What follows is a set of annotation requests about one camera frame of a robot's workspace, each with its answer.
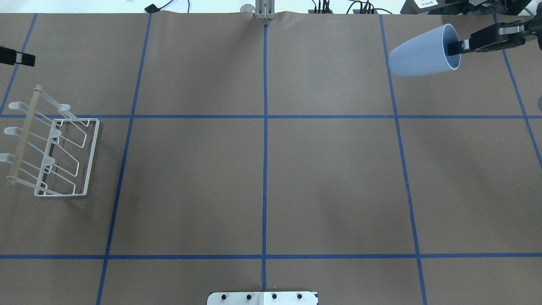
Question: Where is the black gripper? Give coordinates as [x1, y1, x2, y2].
[448, 19, 542, 56]

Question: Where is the light blue plastic cup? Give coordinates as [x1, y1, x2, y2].
[388, 24, 462, 77]

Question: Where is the white wire cup rack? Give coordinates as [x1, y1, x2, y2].
[1, 85, 101, 197]

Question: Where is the aluminium frame post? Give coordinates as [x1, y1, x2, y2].
[254, 0, 276, 20]

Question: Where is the white camera mast base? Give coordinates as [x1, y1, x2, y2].
[207, 291, 319, 305]

